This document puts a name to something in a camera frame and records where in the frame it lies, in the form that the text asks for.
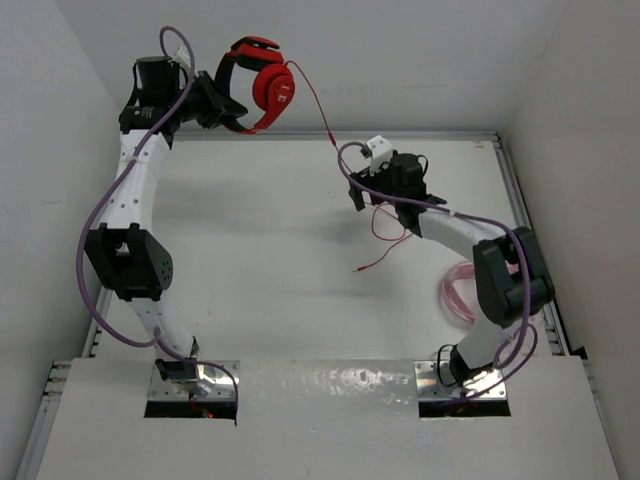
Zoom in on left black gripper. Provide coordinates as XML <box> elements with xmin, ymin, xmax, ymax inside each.
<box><xmin>165</xmin><ymin>70</ymin><xmax>245</xmax><ymax>130</ymax></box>

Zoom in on red headphones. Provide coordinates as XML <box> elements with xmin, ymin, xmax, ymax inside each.
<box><xmin>214</xmin><ymin>36</ymin><xmax>295</xmax><ymax>134</ymax></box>

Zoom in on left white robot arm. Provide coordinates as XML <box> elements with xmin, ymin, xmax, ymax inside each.
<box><xmin>79</xmin><ymin>56</ymin><xmax>247</xmax><ymax>385</ymax></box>

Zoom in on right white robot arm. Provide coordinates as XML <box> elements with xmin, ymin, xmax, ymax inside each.
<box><xmin>344</xmin><ymin>145</ymin><xmax>555</xmax><ymax>387</ymax></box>

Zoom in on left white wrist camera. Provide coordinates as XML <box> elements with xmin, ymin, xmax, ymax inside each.
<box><xmin>172</xmin><ymin>44</ymin><xmax>194</xmax><ymax>79</ymax></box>

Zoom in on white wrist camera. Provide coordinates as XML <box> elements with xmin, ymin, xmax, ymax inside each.
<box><xmin>172</xmin><ymin>44</ymin><xmax>194</xmax><ymax>79</ymax></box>
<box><xmin>365</xmin><ymin>135</ymin><xmax>394</xmax><ymax>175</ymax></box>

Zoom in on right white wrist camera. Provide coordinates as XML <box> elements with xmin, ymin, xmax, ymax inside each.
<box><xmin>365</xmin><ymin>135</ymin><xmax>394</xmax><ymax>175</ymax></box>

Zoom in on pink headphones with cable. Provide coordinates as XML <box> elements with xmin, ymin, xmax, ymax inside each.
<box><xmin>438</xmin><ymin>261</ymin><xmax>481</xmax><ymax>329</ymax></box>

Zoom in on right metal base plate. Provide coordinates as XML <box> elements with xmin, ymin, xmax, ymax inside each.
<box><xmin>414</xmin><ymin>359</ymin><xmax>507</xmax><ymax>402</ymax></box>

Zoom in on metal base plate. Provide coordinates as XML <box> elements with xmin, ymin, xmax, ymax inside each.
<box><xmin>147</xmin><ymin>360</ymin><xmax>241</xmax><ymax>401</ymax></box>
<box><xmin>414</xmin><ymin>359</ymin><xmax>507</xmax><ymax>402</ymax></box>

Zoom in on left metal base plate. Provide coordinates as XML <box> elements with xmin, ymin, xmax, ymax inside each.
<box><xmin>147</xmin><ymin>360</ymin><xmax>241</xmax><ymax>401</ymax></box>

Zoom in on aluminium table frame rail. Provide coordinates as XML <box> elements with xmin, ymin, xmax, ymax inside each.
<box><xmin>14</xmin><ymin>130</ymin><xmax>596</xmax><ymax>480</ymax></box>

